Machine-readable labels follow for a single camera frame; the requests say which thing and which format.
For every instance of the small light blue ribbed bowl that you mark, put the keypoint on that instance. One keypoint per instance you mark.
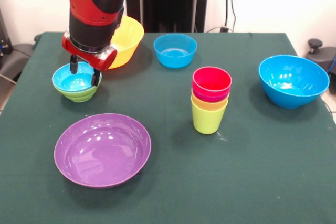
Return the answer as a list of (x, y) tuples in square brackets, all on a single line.
[(68, 82)]

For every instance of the large blue bowl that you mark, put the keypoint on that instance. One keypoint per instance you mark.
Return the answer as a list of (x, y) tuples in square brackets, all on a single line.
[(294, 93)]

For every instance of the dark green table cloth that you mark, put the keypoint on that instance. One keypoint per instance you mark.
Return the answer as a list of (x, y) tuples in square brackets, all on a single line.
[(183, 169)]

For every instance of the lime green cup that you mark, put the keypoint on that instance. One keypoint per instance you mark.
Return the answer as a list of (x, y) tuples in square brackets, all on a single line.
[(207, 121)]

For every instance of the medium blue bowl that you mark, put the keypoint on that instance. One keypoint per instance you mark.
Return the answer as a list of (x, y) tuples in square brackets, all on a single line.
[(175, 56)]

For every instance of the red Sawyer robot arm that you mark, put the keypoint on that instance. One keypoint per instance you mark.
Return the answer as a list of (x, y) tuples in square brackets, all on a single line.
[(92, 3)]

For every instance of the purple cup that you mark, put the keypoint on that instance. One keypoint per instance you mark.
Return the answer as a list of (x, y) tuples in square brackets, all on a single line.
[(210, 98)]

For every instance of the red cup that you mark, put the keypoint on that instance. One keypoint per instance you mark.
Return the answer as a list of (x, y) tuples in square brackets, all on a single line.
[(212, 82)]

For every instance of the black pedestal foot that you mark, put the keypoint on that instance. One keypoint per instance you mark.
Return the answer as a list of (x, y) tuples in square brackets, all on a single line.
[(319, 56), (14, 56)]

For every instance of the small green ribbed bowl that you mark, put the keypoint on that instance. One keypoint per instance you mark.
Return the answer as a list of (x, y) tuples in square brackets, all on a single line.
[(78, 95)]

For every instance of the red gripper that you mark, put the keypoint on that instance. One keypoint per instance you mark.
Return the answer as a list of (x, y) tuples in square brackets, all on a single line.
[(89, 57)]

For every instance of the wide purple bowl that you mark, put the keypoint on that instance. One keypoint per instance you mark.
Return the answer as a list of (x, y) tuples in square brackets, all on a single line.
[(102, 155)]

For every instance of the large orange bowl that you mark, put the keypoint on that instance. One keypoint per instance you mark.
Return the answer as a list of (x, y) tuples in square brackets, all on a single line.
[(128, 40)]

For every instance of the yellow cup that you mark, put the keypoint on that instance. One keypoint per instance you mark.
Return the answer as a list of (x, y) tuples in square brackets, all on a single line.
[(207, 106)]

